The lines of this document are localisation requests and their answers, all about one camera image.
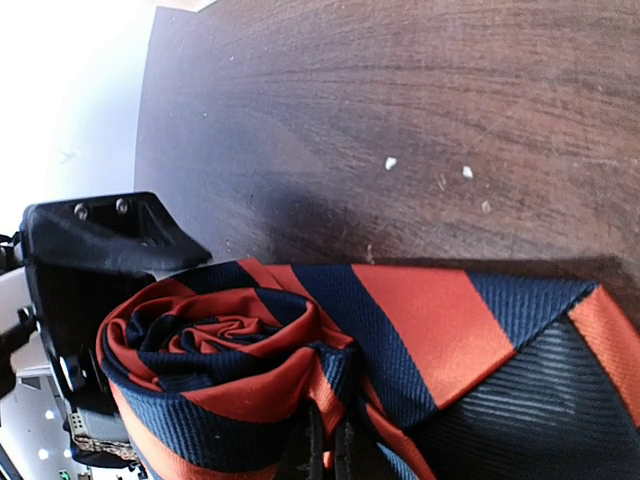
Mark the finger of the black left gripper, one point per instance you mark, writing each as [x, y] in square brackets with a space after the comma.
[117, 234]

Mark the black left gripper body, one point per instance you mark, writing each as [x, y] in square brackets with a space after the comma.
[70, 306]

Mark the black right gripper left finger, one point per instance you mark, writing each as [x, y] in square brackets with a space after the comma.
[303, 457]

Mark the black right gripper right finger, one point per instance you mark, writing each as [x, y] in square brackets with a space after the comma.
[357, 456]

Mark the red navy striped tie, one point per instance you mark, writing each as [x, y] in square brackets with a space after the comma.
[454, 375]

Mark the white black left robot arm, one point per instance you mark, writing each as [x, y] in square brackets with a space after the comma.
[7, 250]

